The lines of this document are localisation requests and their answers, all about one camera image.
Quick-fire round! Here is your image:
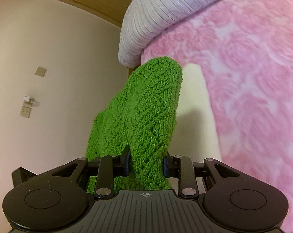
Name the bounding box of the lavender striped duvet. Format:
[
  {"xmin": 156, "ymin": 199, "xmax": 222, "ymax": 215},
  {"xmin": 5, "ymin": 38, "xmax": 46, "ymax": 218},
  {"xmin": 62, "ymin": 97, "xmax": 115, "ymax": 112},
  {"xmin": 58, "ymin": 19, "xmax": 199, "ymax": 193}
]
[{"xmin": 118, "ymin": 0, "xmax": 220, "ymax": 68}]

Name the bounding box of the white mattress sheet edge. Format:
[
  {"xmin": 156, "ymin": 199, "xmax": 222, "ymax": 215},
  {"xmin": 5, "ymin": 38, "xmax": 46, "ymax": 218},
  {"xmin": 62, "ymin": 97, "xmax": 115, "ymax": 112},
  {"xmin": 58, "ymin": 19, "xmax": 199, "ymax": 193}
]
[{"xmin": 171, "ymin": 63, "xmax": 222, "ymax": 162}]

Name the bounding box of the pink floral fleece blanket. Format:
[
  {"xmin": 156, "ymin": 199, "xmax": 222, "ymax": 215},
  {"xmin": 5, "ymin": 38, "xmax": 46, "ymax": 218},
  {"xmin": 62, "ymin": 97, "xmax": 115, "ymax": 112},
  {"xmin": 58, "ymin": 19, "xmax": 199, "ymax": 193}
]
[{"xmin": 141, "ymin": 0, "xmax": 293, "ymax": 232}]

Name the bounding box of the wall socket plate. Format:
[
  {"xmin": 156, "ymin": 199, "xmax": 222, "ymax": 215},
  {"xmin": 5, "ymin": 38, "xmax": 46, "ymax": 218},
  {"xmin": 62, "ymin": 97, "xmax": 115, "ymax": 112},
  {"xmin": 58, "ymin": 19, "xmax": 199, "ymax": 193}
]
[{"xmin": 20, "ymin": 106, "xmax": 31, "ymax": 118}]

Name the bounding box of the wall switch plate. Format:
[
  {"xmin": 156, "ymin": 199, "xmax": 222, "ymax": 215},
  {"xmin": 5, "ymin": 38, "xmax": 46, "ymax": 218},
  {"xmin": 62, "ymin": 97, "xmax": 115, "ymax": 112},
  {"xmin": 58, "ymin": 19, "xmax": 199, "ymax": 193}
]
[{"xmin": 35, "ymin": 66, "xmax": 47, "ymax": 77}]

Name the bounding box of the white plug adapter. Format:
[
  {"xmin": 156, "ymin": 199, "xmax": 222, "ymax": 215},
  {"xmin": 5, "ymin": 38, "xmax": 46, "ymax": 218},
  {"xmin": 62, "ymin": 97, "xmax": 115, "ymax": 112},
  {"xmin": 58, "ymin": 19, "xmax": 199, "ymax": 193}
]
[{"xmin": 23, "ymin": 95, "xmax": 40, "ymax": 107}]

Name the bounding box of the green knitted sweater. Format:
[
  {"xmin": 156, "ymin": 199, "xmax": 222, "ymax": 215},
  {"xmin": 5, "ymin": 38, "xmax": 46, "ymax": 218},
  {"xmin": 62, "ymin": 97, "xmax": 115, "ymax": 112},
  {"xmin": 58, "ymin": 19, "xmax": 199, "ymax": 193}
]
[{"xmin": 86, "ymin": 57, "xmax": 182, "ymax": 191}]

